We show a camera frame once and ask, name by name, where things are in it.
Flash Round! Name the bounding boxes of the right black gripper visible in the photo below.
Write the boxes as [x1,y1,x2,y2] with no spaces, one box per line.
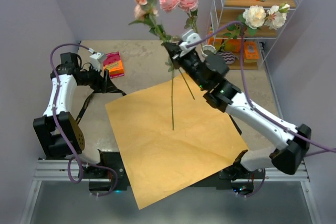
[164,42,208,90]

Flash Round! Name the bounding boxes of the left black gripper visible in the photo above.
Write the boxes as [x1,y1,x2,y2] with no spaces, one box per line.
[78,63,117,93]

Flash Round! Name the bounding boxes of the black ribbon with gold text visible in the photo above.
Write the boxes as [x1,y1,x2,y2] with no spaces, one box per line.
[75,91,242,135]

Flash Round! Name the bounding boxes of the artificial rose bouquet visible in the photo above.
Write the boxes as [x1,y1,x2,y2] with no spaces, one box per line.
[124,0,291,131]

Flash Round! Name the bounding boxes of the orange paper flower wrap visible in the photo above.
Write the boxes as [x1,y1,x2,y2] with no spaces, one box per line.
[106,75,247,209]

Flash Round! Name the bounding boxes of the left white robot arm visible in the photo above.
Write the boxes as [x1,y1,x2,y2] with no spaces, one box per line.
[33,52,122,178]

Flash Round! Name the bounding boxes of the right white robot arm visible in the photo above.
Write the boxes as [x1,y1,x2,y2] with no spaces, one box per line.
[162,42,311,179]

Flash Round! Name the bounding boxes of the white faceted ceramic vase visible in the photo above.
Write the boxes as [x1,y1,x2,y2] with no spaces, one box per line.
[202,45,216,58]

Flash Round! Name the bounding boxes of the pink orange candy box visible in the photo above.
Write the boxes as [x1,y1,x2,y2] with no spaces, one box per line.
[103,51,124,79]

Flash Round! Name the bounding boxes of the striped purple grey sleep mask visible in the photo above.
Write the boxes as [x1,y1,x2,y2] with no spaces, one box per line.
[216,51,238,65]

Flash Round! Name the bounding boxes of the orange box bottom shelf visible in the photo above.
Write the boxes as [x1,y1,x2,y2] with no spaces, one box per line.
[207,32,241,52]

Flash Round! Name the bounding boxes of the yellow orange packet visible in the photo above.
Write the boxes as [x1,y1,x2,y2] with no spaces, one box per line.
[244,41,260,63]

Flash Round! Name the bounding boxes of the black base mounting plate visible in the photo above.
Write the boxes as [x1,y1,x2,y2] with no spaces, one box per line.
[83,152,266,195]

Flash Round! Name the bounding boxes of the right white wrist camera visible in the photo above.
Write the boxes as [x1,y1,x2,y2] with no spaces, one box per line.
[179,29,202,51]

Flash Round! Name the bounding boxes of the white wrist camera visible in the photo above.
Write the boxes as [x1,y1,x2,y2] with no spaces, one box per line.
[179,29,202,51]
[89,52,107,71]

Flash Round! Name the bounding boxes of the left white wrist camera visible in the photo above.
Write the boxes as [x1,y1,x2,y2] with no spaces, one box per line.
[89,52,107,71]

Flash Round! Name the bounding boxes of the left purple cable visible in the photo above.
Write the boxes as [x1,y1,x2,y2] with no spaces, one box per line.
[49,43,118,197]

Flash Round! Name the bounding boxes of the white wire shelf rack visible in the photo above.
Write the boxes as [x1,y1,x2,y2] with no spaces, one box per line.
[207,0,303,70]

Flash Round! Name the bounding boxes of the aluminium rail frame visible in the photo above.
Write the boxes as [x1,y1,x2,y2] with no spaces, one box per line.
[21,160,321,223]

